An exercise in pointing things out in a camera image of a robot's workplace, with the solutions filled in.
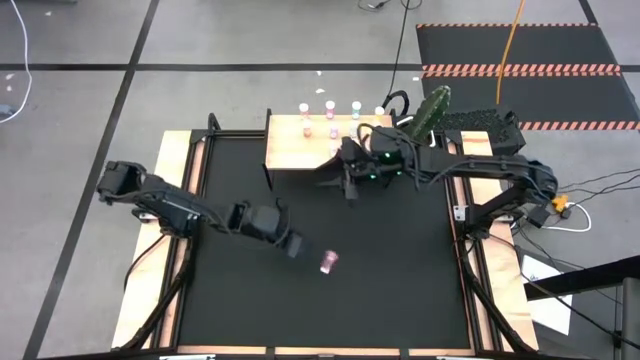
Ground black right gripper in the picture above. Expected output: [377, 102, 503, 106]
[312, 126, 420, 202]

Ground wooden shelf with black legs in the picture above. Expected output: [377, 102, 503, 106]
[263, 108, 396, 194]

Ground black table mat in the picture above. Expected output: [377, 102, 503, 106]
[175, 135, 472, 350]

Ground white planter pot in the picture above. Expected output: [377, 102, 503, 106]
[394, 113, 437, 149]

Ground green cactus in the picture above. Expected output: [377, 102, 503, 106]
[402, 84, 452, 144]

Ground black perforated box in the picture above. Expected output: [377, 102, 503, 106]
[439, 107, 527, 157]

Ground black power adapter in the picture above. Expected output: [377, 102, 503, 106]
[527, 205, 551, 229]

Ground black striped-edge floor mat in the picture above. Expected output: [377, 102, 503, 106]
[415, 23, 640, 132]

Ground white paper sheet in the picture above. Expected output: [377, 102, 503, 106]
[519, 253, 575, 337]

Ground black desk board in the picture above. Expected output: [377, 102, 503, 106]
[523, 255, 640, 302]

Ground black hose loop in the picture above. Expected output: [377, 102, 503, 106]
[383, 89, 412, 126]

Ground black aluminium table frame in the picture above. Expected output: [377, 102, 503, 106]
[117, 112, 536, 360]

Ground thin black hanging cable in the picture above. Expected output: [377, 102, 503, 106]
[391, 0, 412, 84]

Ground yellow-orange hanging cable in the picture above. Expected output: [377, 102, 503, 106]
[494, 0, 527, 106]

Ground white power cable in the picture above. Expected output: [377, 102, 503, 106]
[542, 201, 593, 234]

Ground black floor cables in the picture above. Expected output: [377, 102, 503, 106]
[564, 167, 640, 201]

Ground grey metal post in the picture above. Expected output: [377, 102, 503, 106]
[613, 277, 640, 360]

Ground white floor cable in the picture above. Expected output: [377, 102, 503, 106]
[0, 0, 34, 124]

